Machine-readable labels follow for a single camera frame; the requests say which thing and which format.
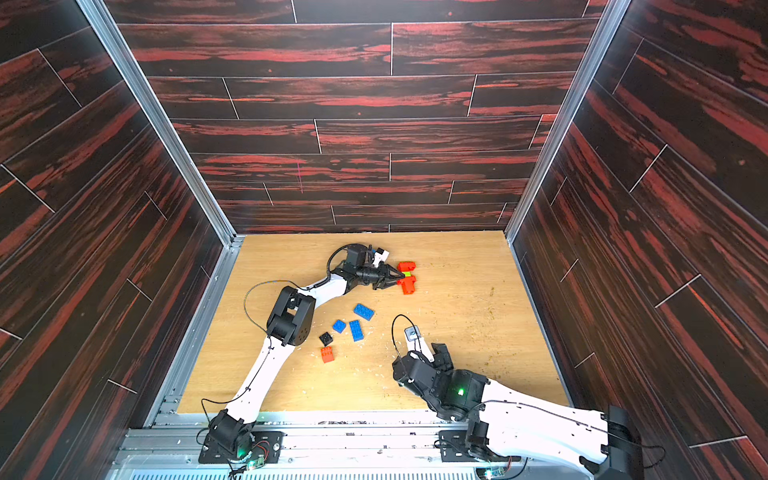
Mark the aluminium frame rail right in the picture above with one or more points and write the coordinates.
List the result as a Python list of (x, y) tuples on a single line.
[(605, 31)]

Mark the aluminium front base rails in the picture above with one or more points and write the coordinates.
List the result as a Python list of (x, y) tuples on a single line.
[(325, 445)]

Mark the small blue square brick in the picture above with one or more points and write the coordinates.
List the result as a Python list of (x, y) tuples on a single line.
[(339, 326)]

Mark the red long brick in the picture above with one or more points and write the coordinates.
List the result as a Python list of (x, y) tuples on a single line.
[(409, 279), (407, 266)]

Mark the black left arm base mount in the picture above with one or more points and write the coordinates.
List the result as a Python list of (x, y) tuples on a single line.
[(246, 449)]

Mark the red tall square brick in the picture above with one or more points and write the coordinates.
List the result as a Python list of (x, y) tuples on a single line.
[(327, 354)]

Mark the blue long brick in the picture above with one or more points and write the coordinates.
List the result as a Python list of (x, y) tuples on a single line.
[(356, 330), (363, 312)]

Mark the aluminium frame rail left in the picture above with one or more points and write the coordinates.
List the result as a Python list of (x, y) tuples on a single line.
[(188, 271)]

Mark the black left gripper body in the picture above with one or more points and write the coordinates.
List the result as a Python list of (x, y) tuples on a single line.
[(369, 275)]

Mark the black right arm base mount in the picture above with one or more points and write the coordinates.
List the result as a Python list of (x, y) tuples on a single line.
[(460, 446)]

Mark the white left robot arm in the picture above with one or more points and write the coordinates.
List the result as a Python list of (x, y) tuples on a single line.
[(229, 433)]

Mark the black square brick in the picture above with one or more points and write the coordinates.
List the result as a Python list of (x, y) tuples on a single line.
[(326, 339)]

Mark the small red base brick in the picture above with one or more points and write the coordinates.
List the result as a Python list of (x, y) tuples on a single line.
[(408, 288)]

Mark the aluminium frame rail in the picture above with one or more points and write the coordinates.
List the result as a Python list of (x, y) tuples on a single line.
[(188, 271), (605, 31)]

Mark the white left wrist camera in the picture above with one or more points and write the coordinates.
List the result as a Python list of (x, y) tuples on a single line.
[(379, 256)]

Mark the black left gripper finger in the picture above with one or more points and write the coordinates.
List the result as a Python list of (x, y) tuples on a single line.
[(385, 282), (391, 272)]

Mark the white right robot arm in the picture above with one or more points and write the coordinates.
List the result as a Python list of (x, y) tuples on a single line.
[(502, 422)]

